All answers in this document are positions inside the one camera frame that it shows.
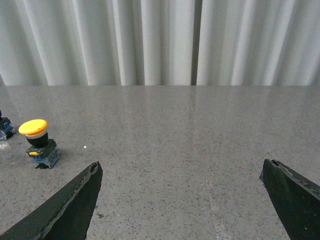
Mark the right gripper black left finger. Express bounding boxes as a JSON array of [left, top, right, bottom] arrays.
[[0, 162, 103, 240]]

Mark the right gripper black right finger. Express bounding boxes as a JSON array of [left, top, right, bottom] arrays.
[[259, 159, 320, 240]]

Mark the yellow mushroom push button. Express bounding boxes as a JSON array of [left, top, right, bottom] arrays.
[[18, 119, 61, 169]]

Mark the green mushroom push button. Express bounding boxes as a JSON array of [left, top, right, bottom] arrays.
[[0, 113, 16, 142]]

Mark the white pleated curtain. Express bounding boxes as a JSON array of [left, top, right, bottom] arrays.
[[0, 0, 320, 86]]

